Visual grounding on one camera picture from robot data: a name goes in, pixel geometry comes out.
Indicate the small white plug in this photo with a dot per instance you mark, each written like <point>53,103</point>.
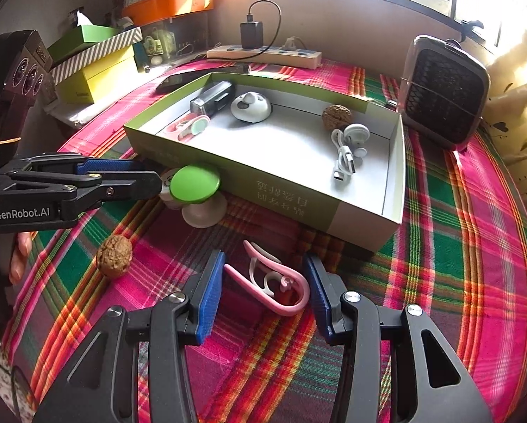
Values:
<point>291,44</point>

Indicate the cream heart print curtain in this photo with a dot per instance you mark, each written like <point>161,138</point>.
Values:
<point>519,110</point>

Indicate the black charger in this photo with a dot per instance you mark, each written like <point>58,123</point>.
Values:
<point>251,34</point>

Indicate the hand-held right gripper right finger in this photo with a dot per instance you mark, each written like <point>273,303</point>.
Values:
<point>318,299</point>

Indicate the black window latch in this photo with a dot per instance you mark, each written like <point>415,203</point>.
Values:
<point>471,28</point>

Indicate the plaid cloth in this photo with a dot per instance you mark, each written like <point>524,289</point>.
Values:
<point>444,251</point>

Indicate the white panda face gadget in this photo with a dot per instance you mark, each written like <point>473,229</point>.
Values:
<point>250,108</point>

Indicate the yellow box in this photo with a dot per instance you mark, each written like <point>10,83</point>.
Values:
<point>100,83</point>

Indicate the green patterned container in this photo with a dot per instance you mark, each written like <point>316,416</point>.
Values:
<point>155,46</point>

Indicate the green and white cardboard box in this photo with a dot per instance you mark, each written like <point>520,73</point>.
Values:
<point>290,150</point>

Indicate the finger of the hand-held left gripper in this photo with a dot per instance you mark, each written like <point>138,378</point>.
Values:
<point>127,185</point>
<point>109,166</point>

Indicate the green lid round container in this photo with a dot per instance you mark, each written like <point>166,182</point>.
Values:
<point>195,183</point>

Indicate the green tissue box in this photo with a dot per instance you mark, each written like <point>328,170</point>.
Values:
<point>87,37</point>

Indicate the striped box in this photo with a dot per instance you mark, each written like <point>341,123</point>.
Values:
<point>96,55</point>

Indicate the pink plastic clip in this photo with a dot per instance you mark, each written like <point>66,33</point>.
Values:
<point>285,308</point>

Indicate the white small round gadget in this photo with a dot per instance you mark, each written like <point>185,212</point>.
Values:
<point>357,133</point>

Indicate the silver and black bike light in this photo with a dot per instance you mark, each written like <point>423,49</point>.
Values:
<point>210,99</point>

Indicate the black smartphone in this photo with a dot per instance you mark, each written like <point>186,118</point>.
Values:
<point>175,81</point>

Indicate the white power strip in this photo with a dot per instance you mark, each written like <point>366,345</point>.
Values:
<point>290,57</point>

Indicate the person's left hand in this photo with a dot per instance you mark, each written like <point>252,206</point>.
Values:
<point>20,253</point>

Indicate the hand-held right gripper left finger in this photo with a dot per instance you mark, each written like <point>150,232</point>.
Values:
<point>208,304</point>

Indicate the small dark object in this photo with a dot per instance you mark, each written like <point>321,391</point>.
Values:
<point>391,103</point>

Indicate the pink small gadget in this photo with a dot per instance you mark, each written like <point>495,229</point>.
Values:
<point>197,124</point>

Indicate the brown walnut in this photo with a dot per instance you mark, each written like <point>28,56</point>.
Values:
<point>335,118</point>
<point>113,256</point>

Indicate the grey portable heater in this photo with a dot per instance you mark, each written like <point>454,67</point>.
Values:
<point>444,92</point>

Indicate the orange tray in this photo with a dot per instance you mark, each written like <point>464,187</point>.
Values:
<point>166,9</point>

